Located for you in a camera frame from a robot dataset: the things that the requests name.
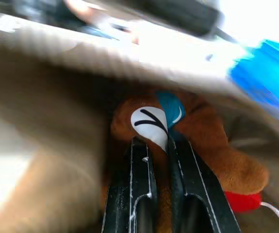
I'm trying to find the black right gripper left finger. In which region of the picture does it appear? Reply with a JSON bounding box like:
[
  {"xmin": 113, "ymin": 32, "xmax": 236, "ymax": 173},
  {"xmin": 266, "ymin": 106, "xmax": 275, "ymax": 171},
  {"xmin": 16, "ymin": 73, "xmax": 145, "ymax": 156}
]
[{"xmin": 101, "ymin": 137, "xmax": 159, "ymax": 233}]

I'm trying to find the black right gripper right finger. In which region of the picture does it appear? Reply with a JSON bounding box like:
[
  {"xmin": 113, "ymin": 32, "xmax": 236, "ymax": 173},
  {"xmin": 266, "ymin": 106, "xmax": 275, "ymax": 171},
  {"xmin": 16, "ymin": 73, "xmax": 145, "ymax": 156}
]
[{"xmin": 166, "ymin": 135, "xmax": 242, "ymax": 233}]

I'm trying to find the brown plush toy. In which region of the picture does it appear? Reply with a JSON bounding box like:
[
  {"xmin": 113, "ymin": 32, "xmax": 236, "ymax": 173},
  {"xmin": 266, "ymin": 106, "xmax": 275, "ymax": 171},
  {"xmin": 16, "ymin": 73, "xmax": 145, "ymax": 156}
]
[{"xmin": 99, "ymin": 90, "xmax": 279, "ymax": 233}]

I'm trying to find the beige fabric bag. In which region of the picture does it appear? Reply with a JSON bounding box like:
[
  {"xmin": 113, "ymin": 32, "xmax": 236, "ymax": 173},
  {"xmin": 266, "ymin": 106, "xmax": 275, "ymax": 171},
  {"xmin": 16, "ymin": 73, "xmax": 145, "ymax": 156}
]
[{"xmin": 0, "ymin": 26, "xmax": 279, "ymax": 233}]

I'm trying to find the blue box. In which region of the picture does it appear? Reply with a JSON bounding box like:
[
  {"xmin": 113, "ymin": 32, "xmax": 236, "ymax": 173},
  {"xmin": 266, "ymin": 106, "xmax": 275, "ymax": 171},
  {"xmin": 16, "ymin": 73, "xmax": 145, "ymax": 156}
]
[{"xmin": 226, "ymin": 38, "xmax": 279, "ymax": 122}]

